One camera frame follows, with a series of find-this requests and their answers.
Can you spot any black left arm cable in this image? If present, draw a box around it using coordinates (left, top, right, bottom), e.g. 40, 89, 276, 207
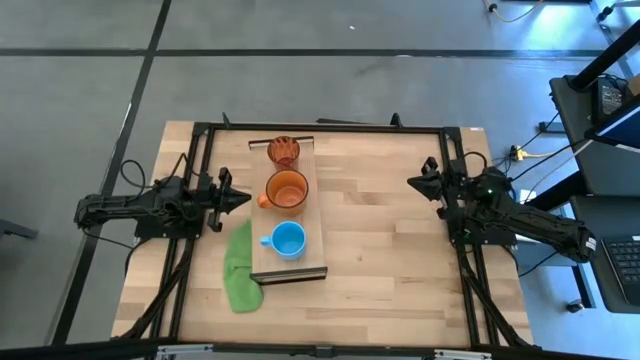
118, 152, 190, 195

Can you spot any black diagonal pole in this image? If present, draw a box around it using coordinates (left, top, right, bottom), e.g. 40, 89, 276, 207
569, 19, 640, 92

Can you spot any yellow floor cable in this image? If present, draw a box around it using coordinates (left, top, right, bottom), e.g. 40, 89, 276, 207
483, 0, 547, 24

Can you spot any blue plastic mug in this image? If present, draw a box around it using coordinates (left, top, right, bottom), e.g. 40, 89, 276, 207
259, 220, 307, 261

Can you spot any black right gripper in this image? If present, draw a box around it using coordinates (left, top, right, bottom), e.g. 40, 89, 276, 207
407, 157, 466, 219

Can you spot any green cloth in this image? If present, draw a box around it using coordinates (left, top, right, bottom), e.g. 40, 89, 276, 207
223, 219, 265, 315

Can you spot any black aluminium table frame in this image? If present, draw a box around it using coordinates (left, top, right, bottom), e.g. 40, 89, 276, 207
114, 112, 535, 360

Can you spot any black floor cable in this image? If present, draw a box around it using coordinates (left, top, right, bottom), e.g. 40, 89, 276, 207
492, 112, 586, 187

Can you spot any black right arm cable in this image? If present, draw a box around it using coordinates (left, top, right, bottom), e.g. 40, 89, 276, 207
462, 150, 489, 172

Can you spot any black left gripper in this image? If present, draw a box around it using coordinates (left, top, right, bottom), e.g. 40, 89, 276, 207
202, 168, 253, 232

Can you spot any black electronic device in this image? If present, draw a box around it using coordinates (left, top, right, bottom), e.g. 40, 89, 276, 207
594, 74, 629, 120

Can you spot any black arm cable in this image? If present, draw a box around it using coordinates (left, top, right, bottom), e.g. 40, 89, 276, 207
118, 152, 190, 195
462, 150, 489, 172

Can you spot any orange translucent mug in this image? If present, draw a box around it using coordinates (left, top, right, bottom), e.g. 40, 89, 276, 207
256, 168, 310, 217

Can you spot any grey furniture leg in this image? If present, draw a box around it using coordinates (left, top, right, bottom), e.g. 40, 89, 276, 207
0, 219, 39, 242

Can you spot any black desk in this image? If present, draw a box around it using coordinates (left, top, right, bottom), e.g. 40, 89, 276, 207
549, 74, 640, 197

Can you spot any black laptop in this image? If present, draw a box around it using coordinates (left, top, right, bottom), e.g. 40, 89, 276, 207
569, 194, 640, 315

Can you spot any red translucent tumbler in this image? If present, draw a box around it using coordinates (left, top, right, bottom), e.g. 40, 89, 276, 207
266, 135, 302, 171

